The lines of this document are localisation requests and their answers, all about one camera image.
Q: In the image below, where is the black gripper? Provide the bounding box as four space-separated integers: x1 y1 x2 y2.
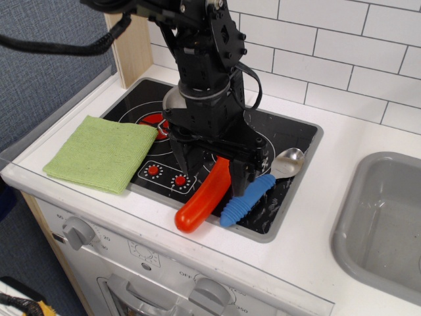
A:
163 92 269 197

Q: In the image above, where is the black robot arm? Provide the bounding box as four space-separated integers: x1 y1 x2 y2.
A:
87 1 268 197

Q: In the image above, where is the black toy stove top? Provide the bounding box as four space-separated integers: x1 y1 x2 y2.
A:
102 79 323 243

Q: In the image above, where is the green microfiber cloth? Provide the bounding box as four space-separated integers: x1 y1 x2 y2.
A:
43 116 158 194

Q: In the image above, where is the grey right oven knob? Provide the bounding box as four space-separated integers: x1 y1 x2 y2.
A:
188 278 231 315

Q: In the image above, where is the grey oven knob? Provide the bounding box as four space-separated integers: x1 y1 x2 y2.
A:
188 278 231 315
62 217 95 250

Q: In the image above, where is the grey left oven knob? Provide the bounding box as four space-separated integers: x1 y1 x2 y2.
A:
62 217 95 250

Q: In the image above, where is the grey toy sink basin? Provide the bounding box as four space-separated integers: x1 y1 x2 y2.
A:
332 152 420 305

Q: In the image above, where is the silver pot with orange handle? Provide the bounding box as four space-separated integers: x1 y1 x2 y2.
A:
163 86 231 233

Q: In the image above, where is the metal spoon with blue handle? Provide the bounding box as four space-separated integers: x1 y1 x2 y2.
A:
220 147 305 227

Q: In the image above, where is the wooden side post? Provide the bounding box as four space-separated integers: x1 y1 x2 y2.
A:
112 15 153 89

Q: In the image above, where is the grey oven door handle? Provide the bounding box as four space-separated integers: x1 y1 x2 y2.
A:
107 274 190 315

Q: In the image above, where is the black sleeved cable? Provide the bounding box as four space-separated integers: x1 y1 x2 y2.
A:
0 13 132 57

